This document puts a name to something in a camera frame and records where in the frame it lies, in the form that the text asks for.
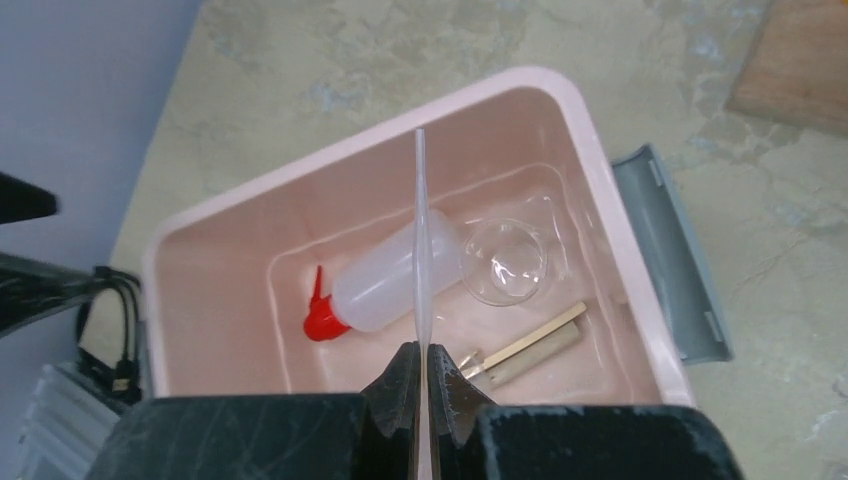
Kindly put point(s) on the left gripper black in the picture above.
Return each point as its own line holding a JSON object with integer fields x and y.
{"x": 31, "y": 289}

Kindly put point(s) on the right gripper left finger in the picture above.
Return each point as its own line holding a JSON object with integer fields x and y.
{"x": 369, "y": 434}

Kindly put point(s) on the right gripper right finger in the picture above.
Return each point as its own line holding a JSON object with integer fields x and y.
{"x": 472, "y": 437}

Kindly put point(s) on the wooden stick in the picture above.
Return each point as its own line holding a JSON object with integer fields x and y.
{"x": 472, "y": 368}

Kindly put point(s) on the white squeeze bottle red cap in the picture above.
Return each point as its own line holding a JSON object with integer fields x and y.
{"x": 377, "y": 288}

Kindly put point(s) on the clear plastic pipette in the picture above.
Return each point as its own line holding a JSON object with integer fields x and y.
{"x": 423, "y": 296}

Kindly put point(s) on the pink plastic bin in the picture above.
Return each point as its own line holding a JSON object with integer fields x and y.
{"x": 229, "y": 281}

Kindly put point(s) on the round wooden dowel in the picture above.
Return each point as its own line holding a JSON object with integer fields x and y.
{"x": 527, "y": 353}

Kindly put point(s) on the wooden board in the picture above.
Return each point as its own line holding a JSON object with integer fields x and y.
{"x": 796, "y": 69}

